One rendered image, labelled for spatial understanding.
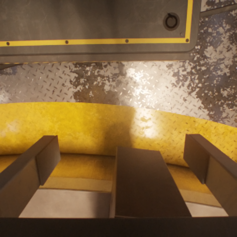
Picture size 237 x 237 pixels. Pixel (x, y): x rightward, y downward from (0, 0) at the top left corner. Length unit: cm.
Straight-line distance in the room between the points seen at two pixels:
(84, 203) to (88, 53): 51
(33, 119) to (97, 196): 51
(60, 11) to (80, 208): 63
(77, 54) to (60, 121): 47
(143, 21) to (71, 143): 66
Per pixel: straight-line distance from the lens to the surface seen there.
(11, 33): 57
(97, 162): 85
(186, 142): 17
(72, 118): 87
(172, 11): 52
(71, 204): 70
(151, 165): 47
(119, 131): 86
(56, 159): 17
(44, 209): 75
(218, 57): 92
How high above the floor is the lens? 80
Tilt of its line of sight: 74 degrees down
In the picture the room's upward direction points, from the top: 179 degrees counter-clockwise
